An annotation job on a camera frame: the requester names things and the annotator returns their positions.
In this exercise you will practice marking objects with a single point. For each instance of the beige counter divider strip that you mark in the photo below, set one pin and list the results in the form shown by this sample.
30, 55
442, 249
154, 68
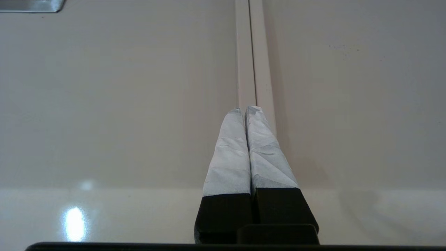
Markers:
244, 52

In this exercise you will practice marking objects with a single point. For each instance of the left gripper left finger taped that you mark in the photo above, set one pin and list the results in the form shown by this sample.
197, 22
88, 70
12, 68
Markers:
226, 167

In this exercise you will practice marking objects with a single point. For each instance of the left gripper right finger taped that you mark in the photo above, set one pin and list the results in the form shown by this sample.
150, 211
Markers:
271, 174

